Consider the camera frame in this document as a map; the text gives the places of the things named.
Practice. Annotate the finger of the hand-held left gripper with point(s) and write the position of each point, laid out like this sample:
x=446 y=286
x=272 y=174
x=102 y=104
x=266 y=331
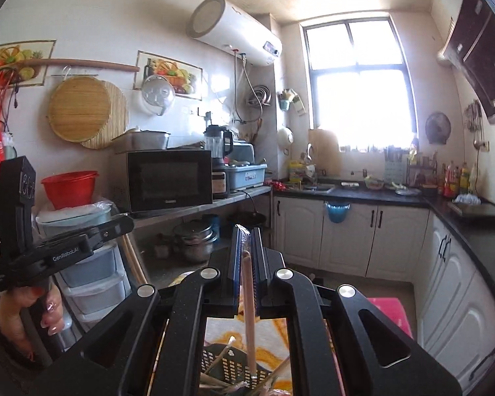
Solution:
x=115 y=227

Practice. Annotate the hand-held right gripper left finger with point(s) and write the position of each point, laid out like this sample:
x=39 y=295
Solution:
x=237 y=272

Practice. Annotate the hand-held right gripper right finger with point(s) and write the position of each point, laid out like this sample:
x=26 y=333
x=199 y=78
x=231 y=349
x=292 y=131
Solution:
x=260 y=272

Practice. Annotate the grey plastic utensil basket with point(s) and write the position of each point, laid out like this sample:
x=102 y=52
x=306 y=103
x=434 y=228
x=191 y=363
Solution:
x=238 y=361

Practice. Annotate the person's left hand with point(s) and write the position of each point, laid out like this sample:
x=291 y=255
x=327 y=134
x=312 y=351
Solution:
x=10 y=313

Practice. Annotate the small lidded steel pot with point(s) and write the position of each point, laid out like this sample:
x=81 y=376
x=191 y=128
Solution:
x=161 y=249

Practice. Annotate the stacked steel steamer pots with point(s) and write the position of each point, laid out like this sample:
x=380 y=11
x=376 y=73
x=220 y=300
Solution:
x=194 y=243

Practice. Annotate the black wok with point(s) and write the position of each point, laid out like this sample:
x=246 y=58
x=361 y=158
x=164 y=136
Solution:
x=247 y=216

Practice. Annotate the red plastic basin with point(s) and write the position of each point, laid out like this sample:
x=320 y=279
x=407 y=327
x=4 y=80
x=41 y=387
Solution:
x=68 y=192

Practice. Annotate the black microwave oven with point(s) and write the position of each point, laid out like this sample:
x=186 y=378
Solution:
x=169 y=181

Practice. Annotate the stainless steel rack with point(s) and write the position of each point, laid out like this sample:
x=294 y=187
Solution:
x=231 y=202

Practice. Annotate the pastel plastic drawer tower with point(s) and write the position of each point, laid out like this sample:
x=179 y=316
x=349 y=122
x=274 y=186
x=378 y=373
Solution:
x=90 y=297

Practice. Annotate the steel tray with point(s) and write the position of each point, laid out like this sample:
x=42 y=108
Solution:
x=142 y=140

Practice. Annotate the grey-blue dish drainer box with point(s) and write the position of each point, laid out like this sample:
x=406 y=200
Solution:
x=247 y=177

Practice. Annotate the blue hanging waste bin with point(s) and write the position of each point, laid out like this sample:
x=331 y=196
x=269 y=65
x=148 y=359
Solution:
x=337 y=212

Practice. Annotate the white base cabinets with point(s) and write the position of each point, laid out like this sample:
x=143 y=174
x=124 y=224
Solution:
x=354 y=235

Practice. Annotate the round bamboo mat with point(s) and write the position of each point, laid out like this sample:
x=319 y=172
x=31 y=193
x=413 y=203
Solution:
x=118 y=123

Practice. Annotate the black kitchen countertop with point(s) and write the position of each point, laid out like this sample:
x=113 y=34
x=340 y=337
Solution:
x=354 y=194

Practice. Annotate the round bamboo board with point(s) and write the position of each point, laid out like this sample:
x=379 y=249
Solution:
x=78 y=109

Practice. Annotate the wooden cutting board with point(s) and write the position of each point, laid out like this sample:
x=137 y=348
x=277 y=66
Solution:
x=324 y=152

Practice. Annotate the pink printed blanket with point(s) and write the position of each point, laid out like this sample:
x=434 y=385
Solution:
x=390 y=313

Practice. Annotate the long wooden rolling pin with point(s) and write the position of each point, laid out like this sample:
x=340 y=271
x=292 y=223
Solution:
x=86 y=63

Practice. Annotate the blue knife holder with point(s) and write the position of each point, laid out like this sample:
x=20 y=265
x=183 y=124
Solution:
x=394 y=169

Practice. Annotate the black spice rack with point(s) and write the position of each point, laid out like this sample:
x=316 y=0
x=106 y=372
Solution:
x=423 y=179

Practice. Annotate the kitchen window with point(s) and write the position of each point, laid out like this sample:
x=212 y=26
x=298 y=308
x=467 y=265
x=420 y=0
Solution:
x=354 y=90

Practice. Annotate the row of seasoning bottles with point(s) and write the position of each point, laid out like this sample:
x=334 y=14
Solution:
x=458 y=181

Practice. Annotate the black gas stove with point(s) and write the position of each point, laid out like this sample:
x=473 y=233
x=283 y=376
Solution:
x=478 y=211

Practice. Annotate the white water heater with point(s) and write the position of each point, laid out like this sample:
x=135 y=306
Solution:
x=235 y=33

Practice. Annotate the hanging kitchen tools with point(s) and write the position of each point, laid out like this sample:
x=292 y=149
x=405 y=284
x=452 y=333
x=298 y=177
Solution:
x=475 y=119

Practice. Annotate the black range hood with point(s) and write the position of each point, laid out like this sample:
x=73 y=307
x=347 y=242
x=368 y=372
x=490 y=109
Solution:
x=478 y=49

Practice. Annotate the white round wall holder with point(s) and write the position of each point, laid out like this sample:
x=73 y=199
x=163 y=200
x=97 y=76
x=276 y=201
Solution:
x=285 y=136

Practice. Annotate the fruit wall poster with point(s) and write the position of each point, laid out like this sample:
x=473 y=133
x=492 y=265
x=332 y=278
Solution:
x=16 y=55
x=185 y=74

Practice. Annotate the small wall fan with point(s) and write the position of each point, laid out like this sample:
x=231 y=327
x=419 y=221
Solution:
x=438 y=128

